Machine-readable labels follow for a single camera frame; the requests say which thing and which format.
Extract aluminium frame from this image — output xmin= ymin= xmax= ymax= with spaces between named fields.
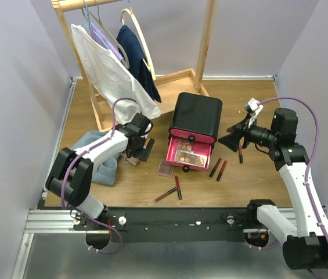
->
xmin=9 ymin=74 xmax=328 ymax=279

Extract brown square palette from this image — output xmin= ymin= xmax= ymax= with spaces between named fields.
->
xmin=157 ymin=159 xmax=175 ymax=177

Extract grey hanger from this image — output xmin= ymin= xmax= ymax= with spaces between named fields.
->
xmin=80 ymin=0 xmax=131 ymax=67

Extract square clear blush palette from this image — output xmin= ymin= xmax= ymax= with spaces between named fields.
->
xmin=177 ymin=139 xmax=192 ymax=152

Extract wooden clothes rack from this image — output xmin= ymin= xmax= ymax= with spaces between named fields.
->
xmin=51 ymin=1 xmax=218 ymax=131

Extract long clear eyeshadow palette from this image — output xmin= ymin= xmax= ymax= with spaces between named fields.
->
xmin=174 ymin=150 xmax=207 ymax=167

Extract red lip gloss tube front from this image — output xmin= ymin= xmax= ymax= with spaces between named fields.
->
xmin=175 ymin=176 xmax=182 ymax=200

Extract bright red lip gloss tube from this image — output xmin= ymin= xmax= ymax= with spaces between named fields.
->
xmin=216 ymin=160 xmax=228 ymax=181

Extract red lip gloss tube right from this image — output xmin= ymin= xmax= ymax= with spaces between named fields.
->
xmin=238 ymin=143 xmax=244 ymax=164

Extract navy blue garment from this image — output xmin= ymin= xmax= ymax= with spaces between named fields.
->
xmin=116 ymin=25 xmax=161 ymax=103

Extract white shirt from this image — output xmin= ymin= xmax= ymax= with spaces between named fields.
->
xmin=71 ymin=24 xmax=161 ymax=124

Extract blue hanger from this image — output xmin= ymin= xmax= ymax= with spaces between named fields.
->
xmin=83 ymin=0 xmax=108 ymax=49

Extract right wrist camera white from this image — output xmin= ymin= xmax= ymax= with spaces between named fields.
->
xmin=244 ymin=98 xmax=264 ymax=118

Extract dark red lip gloss tube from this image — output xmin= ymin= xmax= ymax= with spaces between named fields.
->
xmin=209 ymin=158 xmax=222 ymax=177

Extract blue denim jeans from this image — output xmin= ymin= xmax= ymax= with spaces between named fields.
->
xmin=65 ymin=131 xmax=128 ymax=185

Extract purple shirt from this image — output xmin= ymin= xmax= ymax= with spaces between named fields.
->
xmin=90 ymin=23 xmax=130 ymax=69

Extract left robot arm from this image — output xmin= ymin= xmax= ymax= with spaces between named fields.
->
xmin=45 ymin=113 xmax=154 ymax=230

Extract thin red lip liner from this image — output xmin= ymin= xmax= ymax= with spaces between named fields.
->
xmin=154 ymin=187 xmax=177 ymax=202

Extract pink drawer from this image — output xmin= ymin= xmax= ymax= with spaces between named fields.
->
xmin=166 ymin=137 xmax=212 ymax=172

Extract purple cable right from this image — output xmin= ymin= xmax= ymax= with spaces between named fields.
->
xmin=244 ymin=97 xmax=328 ymax=279

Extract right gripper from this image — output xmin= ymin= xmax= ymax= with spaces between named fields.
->
xmin=218 ymin=113 xmax=278 ymax=152

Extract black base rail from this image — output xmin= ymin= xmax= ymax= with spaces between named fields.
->
xmin=73 ymin=206 xmax=272 ymax=244

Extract cream hanger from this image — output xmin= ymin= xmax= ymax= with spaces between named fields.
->
xmin=120 ymin=8 xmax=156 ymax=81

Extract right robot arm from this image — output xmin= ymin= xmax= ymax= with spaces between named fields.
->
xmin=218 ymin=108 xmax=328 ymax=270

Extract black drawer organizer box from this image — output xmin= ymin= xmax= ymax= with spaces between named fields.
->
xmin=168 ymin=92 xmax=223 ymax=145

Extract pink eyeshadow palette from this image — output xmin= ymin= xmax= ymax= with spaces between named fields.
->
xmin=124 ymin=157 xmax=140 ymax=166

